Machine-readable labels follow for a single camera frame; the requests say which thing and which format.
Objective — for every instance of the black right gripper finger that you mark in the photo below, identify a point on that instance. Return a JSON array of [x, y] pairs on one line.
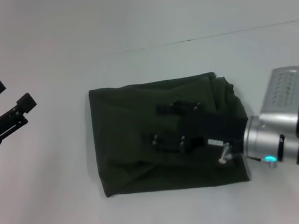
[[171, 142], [174, 107]]

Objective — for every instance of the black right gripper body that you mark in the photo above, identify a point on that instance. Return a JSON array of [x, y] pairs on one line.
[[211, 128]]

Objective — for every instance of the dark green shirt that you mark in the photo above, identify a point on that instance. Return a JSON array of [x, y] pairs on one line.
[[132, 148]]

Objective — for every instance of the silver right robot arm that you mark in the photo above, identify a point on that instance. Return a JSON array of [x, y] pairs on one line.
[[286, 125]]

